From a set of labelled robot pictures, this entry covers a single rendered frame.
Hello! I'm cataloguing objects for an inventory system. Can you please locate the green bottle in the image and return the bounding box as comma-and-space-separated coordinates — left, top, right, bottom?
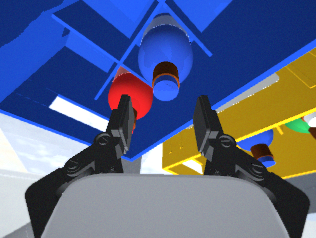
284, 118, 316, 140

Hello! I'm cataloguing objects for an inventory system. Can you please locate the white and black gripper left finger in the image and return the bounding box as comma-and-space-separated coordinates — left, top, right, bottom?
25, 94, 135, 238

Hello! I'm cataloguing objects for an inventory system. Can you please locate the blue crate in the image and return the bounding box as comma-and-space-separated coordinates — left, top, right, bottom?
0, 0, 316, 162

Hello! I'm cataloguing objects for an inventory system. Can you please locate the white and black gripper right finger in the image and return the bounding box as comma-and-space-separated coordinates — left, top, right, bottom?
193, 95, 310, 238

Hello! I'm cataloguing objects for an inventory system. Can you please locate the red bottle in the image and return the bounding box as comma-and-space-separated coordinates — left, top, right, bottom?
108, 66, 153, 130

